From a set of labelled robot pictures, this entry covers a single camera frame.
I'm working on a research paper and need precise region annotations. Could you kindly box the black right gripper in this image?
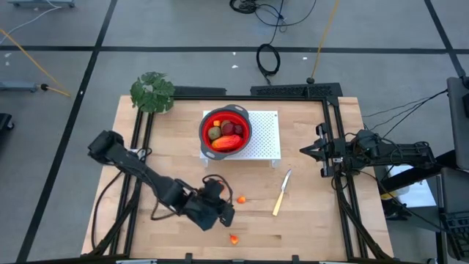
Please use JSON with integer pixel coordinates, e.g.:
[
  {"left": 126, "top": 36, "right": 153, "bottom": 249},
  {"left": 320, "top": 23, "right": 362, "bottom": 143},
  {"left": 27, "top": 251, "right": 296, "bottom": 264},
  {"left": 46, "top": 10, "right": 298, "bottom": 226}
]
[{"left": 299, "top": 122, "right": 347, "bottom": 179}]

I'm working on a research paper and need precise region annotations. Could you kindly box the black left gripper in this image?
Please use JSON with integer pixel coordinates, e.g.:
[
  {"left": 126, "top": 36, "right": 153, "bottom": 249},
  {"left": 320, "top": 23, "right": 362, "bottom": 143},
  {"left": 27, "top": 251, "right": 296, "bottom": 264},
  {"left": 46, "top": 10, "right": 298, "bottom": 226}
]
[{"left": 182, "top": 194, "right": 236, "bottom": 232}]

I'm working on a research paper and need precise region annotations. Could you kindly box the red collapsible bowl grey rim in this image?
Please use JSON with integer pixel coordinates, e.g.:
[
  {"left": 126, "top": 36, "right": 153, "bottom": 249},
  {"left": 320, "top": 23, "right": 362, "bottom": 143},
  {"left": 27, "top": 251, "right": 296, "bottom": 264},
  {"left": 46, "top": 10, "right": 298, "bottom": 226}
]
[{"left": 198, "top": 103, "right": 253, "bottom": 161}]

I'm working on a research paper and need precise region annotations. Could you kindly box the red yellow toy mango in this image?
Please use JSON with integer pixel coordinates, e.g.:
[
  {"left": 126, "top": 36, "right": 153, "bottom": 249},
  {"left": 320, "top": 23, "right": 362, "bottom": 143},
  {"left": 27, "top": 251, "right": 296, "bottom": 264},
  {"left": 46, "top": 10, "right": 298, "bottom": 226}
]
[{"left": 211, "top": 134, "right": 243, "bottom": 153}]

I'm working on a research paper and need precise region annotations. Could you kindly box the white perforated metal shelf riser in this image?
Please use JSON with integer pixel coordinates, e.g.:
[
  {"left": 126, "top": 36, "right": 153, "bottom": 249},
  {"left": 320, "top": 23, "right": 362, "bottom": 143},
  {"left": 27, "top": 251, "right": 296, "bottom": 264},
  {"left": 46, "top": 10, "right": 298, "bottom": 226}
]
[{"left": 199, "top": 109, "right": 282, "bottom": 169}]

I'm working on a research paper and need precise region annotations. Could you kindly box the black desk beam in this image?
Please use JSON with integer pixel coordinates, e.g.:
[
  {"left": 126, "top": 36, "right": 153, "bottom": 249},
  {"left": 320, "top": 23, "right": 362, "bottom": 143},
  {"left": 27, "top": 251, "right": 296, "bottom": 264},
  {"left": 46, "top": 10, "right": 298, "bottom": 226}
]
[{"left": 380, "top": 149, "right": 459, "bottom": 194}]

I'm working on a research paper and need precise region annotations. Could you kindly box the white box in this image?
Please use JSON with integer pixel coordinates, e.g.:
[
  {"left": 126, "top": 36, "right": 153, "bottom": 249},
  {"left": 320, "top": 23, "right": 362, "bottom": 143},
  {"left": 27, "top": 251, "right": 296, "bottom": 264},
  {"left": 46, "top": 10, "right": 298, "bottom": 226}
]
[{"left": 387, "top": 164, "right": 437, "bottom": 209}]

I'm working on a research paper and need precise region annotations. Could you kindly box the green potted plant white pot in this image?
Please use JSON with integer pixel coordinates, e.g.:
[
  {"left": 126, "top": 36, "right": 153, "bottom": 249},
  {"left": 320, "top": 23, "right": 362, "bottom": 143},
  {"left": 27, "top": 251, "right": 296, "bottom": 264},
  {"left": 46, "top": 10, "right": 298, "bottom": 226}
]
[{"left": 129, "top": 71, "right": 176, "bottom": 114}]

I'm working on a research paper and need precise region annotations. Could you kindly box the grey desk panel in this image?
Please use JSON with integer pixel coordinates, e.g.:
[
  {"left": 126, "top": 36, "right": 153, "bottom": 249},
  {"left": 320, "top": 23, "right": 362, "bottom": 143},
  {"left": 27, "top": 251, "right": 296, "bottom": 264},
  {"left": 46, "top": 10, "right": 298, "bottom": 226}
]
[{"left": 439, "top": 166, "right": 469, "bottom": 216}]

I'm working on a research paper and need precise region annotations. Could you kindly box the grey cabinet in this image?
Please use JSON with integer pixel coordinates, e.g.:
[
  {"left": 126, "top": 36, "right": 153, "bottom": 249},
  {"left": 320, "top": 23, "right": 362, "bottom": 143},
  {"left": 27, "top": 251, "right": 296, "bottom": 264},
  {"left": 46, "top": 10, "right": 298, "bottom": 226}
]
[{"left": 446, "top": 76, "right": 469, "bottom": 172}]

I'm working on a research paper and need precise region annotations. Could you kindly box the black floor object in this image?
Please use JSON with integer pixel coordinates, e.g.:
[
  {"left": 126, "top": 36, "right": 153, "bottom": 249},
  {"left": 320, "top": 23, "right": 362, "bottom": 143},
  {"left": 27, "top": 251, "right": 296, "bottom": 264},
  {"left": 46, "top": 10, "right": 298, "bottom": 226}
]
[{"left": 0, "top": 112, "right": 15, "bottom": 133}]

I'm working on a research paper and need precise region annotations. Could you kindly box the knife with cream handle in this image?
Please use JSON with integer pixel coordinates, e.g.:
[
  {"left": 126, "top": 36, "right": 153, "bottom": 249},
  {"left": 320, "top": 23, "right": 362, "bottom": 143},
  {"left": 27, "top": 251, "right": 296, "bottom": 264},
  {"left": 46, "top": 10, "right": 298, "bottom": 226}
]
[{"left": 271, "top": 169, "right": 292, "bottom": 217}]

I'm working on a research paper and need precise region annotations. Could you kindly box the black perforated mount plate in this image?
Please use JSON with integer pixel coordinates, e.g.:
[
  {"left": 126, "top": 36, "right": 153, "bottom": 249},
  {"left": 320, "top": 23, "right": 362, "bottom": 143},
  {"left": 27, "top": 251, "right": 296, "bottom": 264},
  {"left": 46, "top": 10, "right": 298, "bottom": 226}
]
[{"left": 250, "top": 82, "right": 344, "bottom": 100}]

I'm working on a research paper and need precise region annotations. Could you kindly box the coiled black floor cable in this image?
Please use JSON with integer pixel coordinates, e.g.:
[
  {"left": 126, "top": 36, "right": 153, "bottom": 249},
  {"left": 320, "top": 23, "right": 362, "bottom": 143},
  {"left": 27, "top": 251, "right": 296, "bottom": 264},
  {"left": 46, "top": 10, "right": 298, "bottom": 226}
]
[{"left": 255, "top": 43, "right": 282, "bottom": 86}]

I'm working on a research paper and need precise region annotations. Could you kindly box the thin black cable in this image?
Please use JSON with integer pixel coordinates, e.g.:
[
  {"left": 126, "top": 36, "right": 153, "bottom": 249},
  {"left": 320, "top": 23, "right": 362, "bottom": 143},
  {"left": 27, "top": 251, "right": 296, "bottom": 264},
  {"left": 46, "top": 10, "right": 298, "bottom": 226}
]
[{"left": 362, "top": 89, "right": 450, "bottom": 140}]

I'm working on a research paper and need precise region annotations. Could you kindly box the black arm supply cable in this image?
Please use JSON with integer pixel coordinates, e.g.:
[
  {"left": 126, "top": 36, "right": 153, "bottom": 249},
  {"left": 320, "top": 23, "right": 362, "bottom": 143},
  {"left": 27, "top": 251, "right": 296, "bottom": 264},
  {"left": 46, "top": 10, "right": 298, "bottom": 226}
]
[{"left": 90, "top": 170, "right": 124, "bottom": 254}]

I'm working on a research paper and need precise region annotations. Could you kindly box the yellow cable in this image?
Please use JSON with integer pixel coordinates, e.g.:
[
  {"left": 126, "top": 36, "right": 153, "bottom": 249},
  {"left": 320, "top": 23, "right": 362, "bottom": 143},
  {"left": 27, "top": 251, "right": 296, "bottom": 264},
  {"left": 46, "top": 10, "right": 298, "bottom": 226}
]
[
  {"left": 310, "top": 0, "right": 341, "bottom": 80},
  {"left": 0, "top": 27, "right": 71, "bottom": 98}
]

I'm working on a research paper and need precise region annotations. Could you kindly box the black flat mount plate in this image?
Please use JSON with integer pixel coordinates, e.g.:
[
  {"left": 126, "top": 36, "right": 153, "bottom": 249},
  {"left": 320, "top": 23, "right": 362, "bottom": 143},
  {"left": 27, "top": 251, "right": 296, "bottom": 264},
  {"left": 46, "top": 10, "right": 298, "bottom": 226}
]
[{"left": 173, "top": 86, "right": 227, "bottom": 97}]

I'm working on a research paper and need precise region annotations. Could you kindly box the tangled black floor cable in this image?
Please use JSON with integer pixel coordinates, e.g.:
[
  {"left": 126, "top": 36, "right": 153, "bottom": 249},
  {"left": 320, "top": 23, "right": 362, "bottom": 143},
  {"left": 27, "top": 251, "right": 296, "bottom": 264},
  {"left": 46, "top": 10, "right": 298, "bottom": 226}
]
[{"left": 229, "top": 0, "right": 318, "bottom": 44}]

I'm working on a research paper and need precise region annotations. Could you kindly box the black wire basket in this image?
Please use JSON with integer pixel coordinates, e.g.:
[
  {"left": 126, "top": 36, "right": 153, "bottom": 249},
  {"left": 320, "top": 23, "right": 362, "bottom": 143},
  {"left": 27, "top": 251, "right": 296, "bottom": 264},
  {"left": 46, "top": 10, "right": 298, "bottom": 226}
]
[{"left": 439, "top": 210, "right": 469, "bottom": 262}]

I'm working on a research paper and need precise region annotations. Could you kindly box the white floor cable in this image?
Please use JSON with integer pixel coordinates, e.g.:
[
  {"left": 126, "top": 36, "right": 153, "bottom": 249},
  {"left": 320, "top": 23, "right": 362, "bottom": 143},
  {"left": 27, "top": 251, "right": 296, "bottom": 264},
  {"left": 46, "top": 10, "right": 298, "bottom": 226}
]
[{"left": 0, "top": 0, "right": 63, "bottom": 36}]

